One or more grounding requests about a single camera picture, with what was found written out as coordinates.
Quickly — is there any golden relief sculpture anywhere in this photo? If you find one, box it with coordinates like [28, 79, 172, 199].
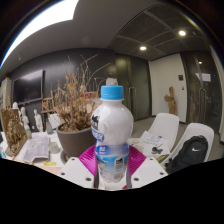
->
[0, 108, 28, 158]

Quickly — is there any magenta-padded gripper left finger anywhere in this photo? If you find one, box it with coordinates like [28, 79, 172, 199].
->
[57, 144, 100, 190]

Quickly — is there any clear plastic model sheet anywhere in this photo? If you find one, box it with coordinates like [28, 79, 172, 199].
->
[22, 135, 51, 164]

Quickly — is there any white cabinet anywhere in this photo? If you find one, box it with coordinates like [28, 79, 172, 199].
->
[0, 78, 13, 111]

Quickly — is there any white plastic chair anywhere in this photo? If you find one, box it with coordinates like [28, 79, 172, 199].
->
[48, 113, 64, 130]
[133, 112, 180, 158]
[159, 122, 215, 174]

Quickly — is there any blue-capped white drink bottle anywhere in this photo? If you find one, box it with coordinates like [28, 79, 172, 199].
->
[90, 85, 135, 184]

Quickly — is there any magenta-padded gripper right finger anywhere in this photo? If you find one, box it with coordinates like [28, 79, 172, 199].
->
[125, 145, 169, 190]

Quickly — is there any wooden easel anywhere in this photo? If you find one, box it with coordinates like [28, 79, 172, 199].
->
[41, 89, 58, 131]

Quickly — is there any large white plaster statue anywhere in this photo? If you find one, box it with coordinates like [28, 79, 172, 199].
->
[105, 77, 119, 87]

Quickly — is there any long ceiling light strip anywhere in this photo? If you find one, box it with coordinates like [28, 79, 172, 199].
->
[0, 0, 80, 68]

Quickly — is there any grey plant pot saucer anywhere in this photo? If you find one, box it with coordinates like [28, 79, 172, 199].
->
[59, 149, 73, 164]

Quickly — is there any stack of papers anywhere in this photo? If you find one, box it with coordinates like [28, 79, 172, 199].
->
[128, 130, 171, 156]

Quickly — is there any dark wall screen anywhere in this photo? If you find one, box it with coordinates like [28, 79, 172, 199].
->
[12, 69, 45, 104]

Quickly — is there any grey pot with dried plant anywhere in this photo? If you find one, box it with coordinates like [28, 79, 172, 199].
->
[49, 54, 113, 158]

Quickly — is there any wooden figure sculpture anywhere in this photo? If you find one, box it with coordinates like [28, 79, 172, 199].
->
[163, 86, 178, 116]

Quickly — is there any black backpack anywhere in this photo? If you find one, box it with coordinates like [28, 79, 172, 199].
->
[164, 134, 209, 175]

